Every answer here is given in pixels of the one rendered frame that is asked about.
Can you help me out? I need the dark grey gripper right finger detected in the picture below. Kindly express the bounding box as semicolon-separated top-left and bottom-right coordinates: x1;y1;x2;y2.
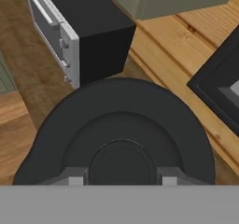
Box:
155;166;209;186

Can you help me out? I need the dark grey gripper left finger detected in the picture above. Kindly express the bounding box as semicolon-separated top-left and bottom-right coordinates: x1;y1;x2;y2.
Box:
38;166;90;186

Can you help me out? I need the grey green cabinet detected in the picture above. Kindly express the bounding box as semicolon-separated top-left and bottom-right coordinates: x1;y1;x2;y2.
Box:
0;49;19;95

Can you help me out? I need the silver toaster oven door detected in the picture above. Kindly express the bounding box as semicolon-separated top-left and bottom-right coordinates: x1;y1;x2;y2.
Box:
22;0;81;91

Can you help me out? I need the black toaster oven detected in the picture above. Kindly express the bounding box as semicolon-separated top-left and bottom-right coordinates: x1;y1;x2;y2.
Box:
22;0;137;91

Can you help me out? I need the silver oven door handle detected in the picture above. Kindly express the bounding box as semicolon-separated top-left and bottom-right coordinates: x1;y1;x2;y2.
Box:
23;0;61;28

